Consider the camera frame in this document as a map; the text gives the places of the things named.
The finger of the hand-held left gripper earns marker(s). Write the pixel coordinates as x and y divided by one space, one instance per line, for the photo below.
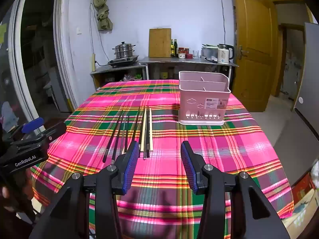
32 125
53 132

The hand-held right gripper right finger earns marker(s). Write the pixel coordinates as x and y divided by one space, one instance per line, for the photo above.
188 171

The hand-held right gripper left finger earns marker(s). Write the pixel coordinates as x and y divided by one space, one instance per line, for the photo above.
129 169

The dark chopstick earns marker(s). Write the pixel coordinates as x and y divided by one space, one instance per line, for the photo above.
144 155
122 139
111 142
135 127
116 149
127 134
148 154

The light wooden chopstick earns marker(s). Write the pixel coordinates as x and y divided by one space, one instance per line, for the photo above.
151 139
143 134

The pink plastic utensil holder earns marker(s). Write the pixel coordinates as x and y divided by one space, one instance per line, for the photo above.
199 97

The person's left hand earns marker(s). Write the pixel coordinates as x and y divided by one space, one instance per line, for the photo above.
5 194

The pink plaid tablecloth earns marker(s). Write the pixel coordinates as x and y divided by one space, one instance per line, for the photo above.
164 134

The yellowed power strip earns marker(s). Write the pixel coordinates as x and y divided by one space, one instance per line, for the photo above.
93 62

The low steel shelf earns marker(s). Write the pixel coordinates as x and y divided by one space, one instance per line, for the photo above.
117 69

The black induction cooker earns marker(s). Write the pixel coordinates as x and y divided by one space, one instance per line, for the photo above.
123 61

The yellow jar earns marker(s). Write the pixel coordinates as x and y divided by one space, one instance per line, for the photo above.
163 75

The stainless steel steamer pot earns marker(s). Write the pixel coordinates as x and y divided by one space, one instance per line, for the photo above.
123 51

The tall steel counter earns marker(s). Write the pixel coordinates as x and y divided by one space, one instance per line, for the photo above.
174 61

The white jar with red lid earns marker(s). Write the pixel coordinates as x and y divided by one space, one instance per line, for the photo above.
182 54

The clear glass cup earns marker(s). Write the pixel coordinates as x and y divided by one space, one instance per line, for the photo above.
195 54

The cardboard box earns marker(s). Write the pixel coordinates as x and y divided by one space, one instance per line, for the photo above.
304 204

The red lidded jar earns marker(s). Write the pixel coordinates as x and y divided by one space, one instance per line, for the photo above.
187 50

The grey kitchen appliance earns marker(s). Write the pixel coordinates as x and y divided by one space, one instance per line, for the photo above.
209 52

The white electric kettle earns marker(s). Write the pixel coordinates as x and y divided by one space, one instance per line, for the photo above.
224 54

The dark oil bottle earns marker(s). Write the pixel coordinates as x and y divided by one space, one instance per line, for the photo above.
175 49
172 49

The hanging green cloth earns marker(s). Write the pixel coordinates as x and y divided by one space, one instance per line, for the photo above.
103 15

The wooden cutting board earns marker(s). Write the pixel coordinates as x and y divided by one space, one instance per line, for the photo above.
160 43

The wooden door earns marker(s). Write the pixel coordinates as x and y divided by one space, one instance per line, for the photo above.
251 42

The grey refrigerator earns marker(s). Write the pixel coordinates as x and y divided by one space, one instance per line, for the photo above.
309 79

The white sliding door frame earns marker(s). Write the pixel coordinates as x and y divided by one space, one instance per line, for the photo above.
62 54

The wooden door frame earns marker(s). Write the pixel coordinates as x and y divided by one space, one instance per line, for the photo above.
289 0

